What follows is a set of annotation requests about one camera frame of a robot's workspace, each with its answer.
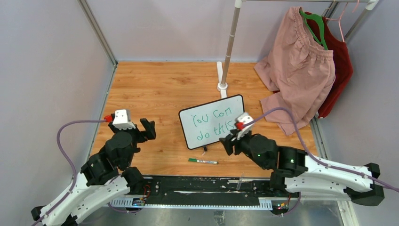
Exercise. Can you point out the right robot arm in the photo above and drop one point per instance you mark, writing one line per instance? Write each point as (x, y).
(295, 171)

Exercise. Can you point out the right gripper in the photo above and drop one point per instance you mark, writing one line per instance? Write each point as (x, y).
(227, 144)

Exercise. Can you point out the clothes rack pole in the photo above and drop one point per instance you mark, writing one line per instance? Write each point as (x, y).
(235, 18)

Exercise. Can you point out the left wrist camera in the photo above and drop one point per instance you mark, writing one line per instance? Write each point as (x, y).
(122, 120)

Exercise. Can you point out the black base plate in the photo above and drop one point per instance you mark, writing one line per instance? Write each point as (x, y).
(205, 191)

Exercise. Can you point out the clear plastic tube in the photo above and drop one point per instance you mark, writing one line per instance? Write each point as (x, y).
(239, 182)

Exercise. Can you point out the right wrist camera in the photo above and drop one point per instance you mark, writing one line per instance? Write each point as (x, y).
(244, 124)

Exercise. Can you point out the pink shorts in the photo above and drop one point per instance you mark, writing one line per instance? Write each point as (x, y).
(298, 71)

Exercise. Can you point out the red garment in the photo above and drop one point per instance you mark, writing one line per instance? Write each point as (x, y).
(338, 71)

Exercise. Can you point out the white rack foot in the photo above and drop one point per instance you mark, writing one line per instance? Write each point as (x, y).
(222, 85)

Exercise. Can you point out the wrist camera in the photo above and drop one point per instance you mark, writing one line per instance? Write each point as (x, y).
(122, 120)
(244, 124)

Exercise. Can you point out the white whiteboard black frame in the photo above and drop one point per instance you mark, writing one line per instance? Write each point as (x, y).
(204, 124)

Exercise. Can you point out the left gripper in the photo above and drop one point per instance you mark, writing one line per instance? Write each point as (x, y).
(149, 126)

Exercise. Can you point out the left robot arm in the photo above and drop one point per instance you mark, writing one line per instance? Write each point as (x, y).
(105, 176)

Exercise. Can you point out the pink hanger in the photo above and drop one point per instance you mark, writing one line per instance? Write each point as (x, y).
(339, 18)

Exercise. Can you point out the green whiteboard marker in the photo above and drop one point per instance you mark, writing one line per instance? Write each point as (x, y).
(208, 162)

